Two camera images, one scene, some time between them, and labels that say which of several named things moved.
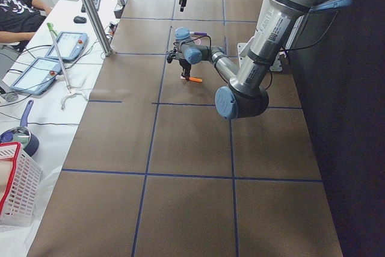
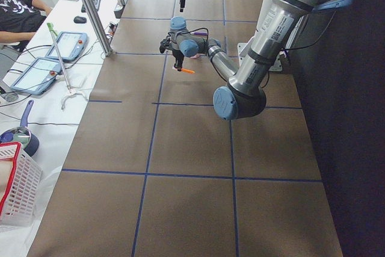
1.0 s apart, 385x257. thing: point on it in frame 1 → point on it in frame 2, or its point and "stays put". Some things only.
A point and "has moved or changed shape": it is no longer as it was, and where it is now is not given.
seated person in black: x=21 y=15 stays put
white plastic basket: x=20 y=179 stays put
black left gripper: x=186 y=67 → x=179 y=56
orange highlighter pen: x=195 y=79 has moved or changed shape
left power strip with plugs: x=112 y=27 stays put
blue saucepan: x=28 y=141 stays put
